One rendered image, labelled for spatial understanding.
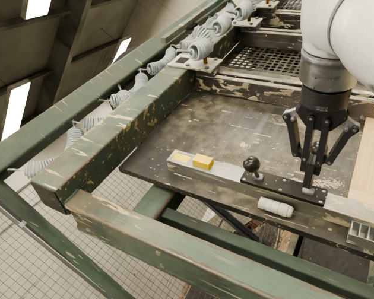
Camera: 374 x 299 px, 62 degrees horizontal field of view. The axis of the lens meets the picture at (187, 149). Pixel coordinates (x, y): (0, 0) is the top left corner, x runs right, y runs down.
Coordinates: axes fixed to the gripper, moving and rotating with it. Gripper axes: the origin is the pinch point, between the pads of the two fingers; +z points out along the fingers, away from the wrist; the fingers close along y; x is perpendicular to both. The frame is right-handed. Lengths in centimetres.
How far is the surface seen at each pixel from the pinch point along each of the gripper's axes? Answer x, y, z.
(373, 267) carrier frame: 94, 40, 159
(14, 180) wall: 108, -459, 294
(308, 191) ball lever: 3.7, 0.2, 9.8
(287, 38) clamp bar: 89, -29, 10
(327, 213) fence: 1.9, 5.2, 12.9
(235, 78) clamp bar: 46, -36, 8
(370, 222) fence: 2.0, 13.4, 11.6
